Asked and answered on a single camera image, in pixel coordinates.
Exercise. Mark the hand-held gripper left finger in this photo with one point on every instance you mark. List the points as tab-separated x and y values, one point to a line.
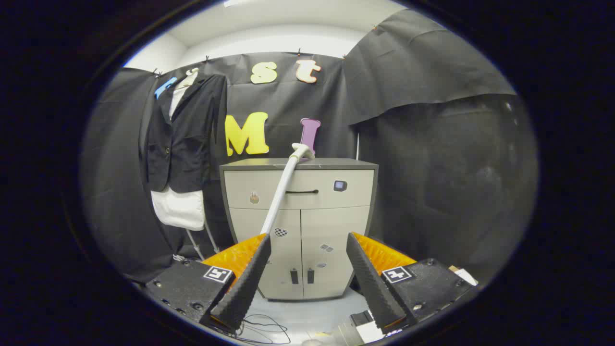
247	283

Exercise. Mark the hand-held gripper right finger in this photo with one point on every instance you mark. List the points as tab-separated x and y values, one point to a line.
372	283

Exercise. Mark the white garment steamer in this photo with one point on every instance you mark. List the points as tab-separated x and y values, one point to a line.
283	187

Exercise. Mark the black jacket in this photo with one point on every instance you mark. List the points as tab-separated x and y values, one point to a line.
187	144

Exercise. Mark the white plastic device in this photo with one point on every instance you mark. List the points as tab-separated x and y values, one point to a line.
370	331

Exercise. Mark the metal mannequin stand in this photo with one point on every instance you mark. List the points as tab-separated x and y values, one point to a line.
210	240

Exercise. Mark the grey cabinet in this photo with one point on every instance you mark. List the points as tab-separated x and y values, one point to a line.
331	226

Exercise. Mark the white mannequin torso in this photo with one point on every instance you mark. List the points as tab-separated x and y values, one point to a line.
178	209

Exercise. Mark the black backdrop cloth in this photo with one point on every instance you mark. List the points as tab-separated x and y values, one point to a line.
432	168

